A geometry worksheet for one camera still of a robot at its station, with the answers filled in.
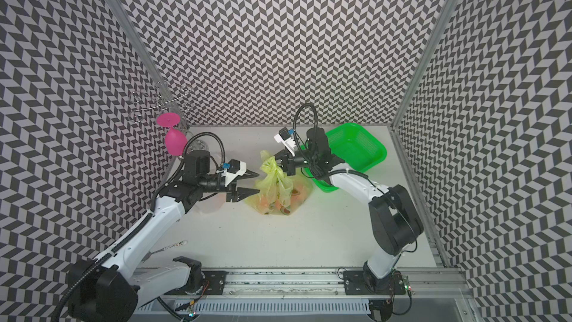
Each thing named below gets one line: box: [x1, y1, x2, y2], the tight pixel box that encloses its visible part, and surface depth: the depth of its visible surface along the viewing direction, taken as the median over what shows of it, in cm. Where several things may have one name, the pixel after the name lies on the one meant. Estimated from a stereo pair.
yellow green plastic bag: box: [243, 149, 314, 216], surface depth 76 cm
